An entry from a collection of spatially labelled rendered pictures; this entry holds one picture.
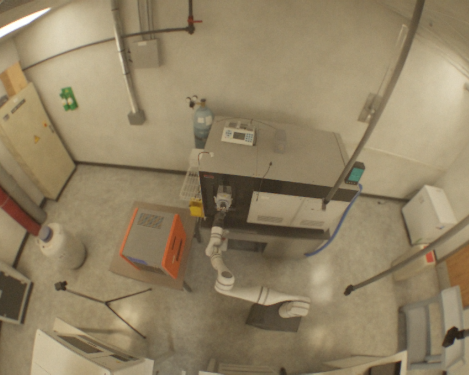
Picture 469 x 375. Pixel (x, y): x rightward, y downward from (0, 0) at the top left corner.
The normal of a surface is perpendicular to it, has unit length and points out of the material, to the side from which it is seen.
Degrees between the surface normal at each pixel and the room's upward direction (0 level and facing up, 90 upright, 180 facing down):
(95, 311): 0
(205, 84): 90
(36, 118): 90
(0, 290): 90
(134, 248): 0
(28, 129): 90
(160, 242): 0
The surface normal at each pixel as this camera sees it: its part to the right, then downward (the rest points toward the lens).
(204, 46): -0.11, 0.78
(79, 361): 0.05, -0.61
